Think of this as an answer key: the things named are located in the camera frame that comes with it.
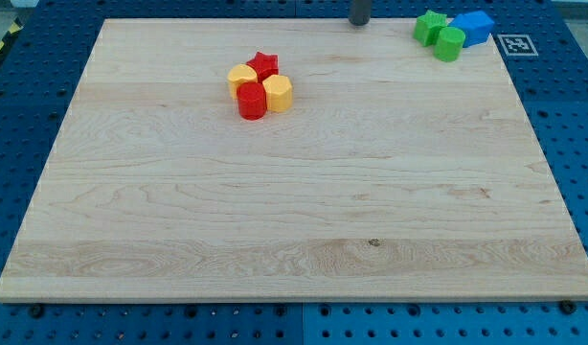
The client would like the red cylinder block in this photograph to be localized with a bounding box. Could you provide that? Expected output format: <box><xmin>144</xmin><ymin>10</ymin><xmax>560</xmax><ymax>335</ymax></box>
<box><xmin>237</xmin><ymin>81</ymin><xmax>267</xmax><ymax>121</ymax></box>

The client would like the wooden board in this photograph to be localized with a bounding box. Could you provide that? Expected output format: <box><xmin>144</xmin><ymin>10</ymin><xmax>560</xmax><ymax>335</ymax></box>
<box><xmin>0</xmin><ymin>18</ymin><xmax>588</xmax><ymax>304</ymax></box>

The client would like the yellow hexagon block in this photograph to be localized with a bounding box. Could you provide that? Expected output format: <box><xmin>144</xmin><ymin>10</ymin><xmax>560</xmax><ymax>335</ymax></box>
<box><xmin>262</xmin><ymin>75</ymin><xmax>293</xmax><ymax>112</ymax></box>

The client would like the green star block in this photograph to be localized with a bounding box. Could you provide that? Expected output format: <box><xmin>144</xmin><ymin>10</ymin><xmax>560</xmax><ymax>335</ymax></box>
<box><xmin>413</xmin><ymin>10</ymin><xmax>447</xmax><ymax>47</ymax></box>

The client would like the white fiducial marker tag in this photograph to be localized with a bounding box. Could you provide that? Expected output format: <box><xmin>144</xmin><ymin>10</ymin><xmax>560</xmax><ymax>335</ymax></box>
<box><xmin>497</xmin><ymin>34</ymin><xmax>538</xmax><ymax>57</ymax></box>

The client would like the yellow heart block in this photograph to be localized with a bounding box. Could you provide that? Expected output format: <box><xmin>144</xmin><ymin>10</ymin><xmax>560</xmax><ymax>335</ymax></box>
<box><xmin>227</xmin><ymin>64</ymin><xmax>258</xmax><ymax>100</ymax></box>

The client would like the green cylinder block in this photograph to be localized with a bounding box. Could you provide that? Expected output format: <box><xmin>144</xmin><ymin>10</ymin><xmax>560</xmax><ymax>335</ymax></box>
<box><xmin>434</xmin><ymin>27</ymin><xmax>466</xmax><ymax>62</ymax></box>

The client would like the blue cube block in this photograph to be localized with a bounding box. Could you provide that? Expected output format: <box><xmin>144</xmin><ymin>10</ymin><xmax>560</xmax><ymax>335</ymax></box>
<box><xmin>449</xmin><ymin>11</ymin><xmax>495</xmax><ymax>48</ymax></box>

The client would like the black yellow hazard tape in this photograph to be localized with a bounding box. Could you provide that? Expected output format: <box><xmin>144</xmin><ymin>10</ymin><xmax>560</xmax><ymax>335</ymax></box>
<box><xmin>0</xmin><ymin>16</ymin><xmax>24</xmax><ymax>63</ymax></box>

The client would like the red star block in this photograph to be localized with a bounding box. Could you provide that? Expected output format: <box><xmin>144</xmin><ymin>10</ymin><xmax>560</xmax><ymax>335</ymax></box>
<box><xmin>246</xmin><ymin>52</ymin><xmax>279</xmax><ymax>82</ymax></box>

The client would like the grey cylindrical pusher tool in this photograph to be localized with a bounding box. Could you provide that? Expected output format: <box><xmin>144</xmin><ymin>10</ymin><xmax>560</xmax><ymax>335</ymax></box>
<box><xmin>348</xmin><ymin>0</ymin><xmax>373</xmax><ymax>27</ymax></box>

